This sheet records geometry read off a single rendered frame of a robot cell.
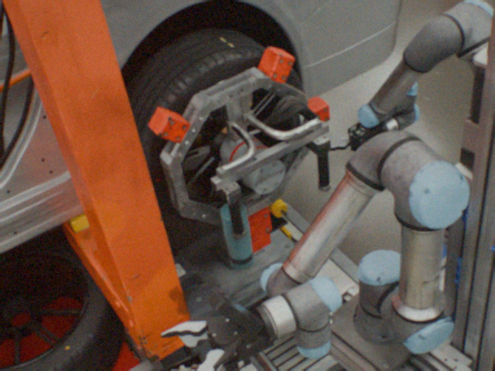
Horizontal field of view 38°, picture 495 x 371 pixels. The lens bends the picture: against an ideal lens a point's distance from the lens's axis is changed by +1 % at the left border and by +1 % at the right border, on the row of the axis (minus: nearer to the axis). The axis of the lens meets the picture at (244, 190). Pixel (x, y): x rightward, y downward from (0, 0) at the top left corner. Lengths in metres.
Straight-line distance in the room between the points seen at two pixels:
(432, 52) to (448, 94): 2.06
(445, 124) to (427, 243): 2.44
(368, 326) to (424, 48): 0.76
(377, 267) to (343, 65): 1.24
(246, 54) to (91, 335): 1.04
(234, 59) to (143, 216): 0.66
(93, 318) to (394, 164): 1.38
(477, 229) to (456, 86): 2.55
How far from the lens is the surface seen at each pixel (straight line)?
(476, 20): 2.09
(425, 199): 1.34
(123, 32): 2.22
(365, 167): 1.45
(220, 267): 2.89
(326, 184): 2.35
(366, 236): 3.25
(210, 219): 2.45
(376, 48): 2.89
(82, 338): 2.44
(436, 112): 3.96
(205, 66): 2.25
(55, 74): 1.58
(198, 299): 2.56
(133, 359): 2.63
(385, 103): 2.25
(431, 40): 2.03
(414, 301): 1.61
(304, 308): 1.41
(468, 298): 1.83
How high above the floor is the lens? 2.35
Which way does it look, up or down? 42 degrees down
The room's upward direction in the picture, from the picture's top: 9 degrees counter-clockwise
